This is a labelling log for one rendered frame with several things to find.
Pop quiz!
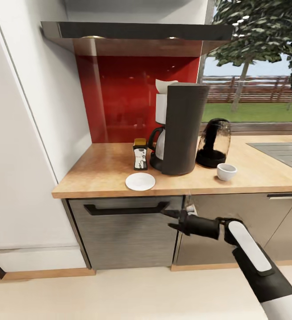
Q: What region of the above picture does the saucer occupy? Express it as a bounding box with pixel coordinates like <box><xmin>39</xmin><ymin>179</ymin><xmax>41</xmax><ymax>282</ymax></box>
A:
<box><xmin>126</xmin><ymin>172</ymin><xmax>155</xmax><ymax>191</ymax></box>

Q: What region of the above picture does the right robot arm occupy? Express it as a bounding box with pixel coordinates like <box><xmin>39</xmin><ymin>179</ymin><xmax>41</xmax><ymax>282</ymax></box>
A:
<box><xmin>160</xmin><ymin>204</ymin><xmax>292</xmax><ymax>320</ymax></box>

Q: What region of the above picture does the coffee cup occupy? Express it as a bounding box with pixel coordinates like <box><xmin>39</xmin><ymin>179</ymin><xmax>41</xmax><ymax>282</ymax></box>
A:
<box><xmin>217</xmin><ymin>164</ymin><xmax>238</xmax><ymax>181</ymax></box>

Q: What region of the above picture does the bottle of coffee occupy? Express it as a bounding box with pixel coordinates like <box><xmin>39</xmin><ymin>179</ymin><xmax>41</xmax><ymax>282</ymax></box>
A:
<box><xmin>133</xmin><ymin>138</ymin><xmax>148</xmax><ymax>171</ymax></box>

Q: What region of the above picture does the electric kettle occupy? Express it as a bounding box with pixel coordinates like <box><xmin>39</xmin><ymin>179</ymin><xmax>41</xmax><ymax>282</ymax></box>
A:
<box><xmin>196</xmin><ymin>118</ymin><xmax>231</xmax><ymax>168</ymax></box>

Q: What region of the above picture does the paper coffee filter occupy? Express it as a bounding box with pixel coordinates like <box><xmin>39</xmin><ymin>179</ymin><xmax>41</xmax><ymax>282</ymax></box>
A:
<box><xmin>156</xmin><ymin>80</ymin><xmax>178</xmax><ymax>95</ymax></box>

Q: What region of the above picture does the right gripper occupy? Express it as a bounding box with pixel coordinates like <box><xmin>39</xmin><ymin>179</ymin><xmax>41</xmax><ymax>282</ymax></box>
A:
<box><xmin>160</xmin><ymin>209</ymin><xmax>206</xmax><ymax>237</ymax></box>

